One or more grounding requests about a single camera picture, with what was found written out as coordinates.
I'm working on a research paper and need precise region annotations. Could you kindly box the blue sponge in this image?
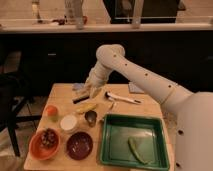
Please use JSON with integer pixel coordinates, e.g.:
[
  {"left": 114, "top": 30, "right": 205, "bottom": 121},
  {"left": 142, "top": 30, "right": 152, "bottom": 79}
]
[{"left": 73, "top": 83, "right": 84, "bottom": 91}]

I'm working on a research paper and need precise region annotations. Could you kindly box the black office chair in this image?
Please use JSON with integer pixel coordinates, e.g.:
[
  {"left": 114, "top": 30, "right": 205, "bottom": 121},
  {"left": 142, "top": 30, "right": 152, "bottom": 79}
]
[{"left": 0, "top": 73, "right": 41, "bottom": 157}]

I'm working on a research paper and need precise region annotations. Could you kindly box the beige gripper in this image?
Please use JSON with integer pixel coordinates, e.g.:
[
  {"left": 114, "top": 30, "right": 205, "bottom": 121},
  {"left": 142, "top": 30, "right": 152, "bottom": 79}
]
[{"left": 83, "top": 83, "right": 101, "bottom": 98}]

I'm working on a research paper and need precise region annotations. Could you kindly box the white round lid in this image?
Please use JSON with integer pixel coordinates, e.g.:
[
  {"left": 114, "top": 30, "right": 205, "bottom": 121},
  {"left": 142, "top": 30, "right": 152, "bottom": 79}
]
[{"left": 60, "top": 115, "right": 77, "bottom": 131}]

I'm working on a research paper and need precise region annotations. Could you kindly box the dark counter cabinet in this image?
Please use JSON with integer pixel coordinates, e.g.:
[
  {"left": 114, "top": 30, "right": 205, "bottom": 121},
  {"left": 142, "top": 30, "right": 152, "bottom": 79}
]
[{"left": 0, "top": 31, "right": 213, "bottom": 95}]

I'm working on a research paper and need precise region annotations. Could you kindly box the white black-handled brush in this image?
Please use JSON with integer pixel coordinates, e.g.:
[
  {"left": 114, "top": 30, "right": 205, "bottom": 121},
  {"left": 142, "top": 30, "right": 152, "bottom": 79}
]
[{"left": 105, "top": 92, "right": 141, "bottom": 104}]

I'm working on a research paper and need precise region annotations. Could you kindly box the dark red bowl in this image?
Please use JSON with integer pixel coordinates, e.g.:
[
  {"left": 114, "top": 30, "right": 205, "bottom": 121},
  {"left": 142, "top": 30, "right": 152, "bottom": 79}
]
[{"left": 66, "top": 132, "right": 93, "bottom": 160}]

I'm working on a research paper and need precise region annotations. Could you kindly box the small orange cup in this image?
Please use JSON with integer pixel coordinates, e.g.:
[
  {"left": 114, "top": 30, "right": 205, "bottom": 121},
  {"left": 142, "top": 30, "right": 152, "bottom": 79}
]
[{"left": 45, "top": 105, "right": 58, "bottom": 120}]

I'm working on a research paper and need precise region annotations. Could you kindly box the black whiteboard eraser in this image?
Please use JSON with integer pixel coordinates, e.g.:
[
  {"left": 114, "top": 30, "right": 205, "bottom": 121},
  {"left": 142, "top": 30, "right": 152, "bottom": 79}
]
[{"left": 72, "top": 96, "right": 89, "bottom": 104}]

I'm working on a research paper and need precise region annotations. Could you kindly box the dark metal cup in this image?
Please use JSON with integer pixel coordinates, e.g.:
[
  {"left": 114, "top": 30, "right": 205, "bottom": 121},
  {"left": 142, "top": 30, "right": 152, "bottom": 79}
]
[{"left": 85, "top": 110, "right": 97, "bottom": 127}]

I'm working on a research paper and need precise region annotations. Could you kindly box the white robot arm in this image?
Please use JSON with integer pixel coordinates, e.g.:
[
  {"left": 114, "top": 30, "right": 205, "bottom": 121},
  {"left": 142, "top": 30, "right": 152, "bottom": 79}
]
[{"left": 85, "top": 44, "right": 213, "bottom": 171}]

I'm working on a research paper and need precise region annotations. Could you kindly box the yellow banana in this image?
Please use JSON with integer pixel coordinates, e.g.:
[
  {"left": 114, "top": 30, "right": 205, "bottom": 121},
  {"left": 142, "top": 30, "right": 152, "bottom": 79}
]
[{"left": 76, "top": 104, "right": 97, "bottom": 114}]

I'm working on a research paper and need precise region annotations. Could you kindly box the orange bowl with nuts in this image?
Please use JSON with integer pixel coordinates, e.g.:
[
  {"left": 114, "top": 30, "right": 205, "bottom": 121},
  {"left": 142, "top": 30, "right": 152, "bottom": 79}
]
[{"left": 29, "top": 128, "right": 60, "bottom": 160}]

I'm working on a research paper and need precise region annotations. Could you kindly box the green plastic tray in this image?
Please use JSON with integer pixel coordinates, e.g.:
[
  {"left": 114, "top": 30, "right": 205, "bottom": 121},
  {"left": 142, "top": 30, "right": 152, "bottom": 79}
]
[{"left": 100, "top": 114, "right": 170, "bottom": 171}]

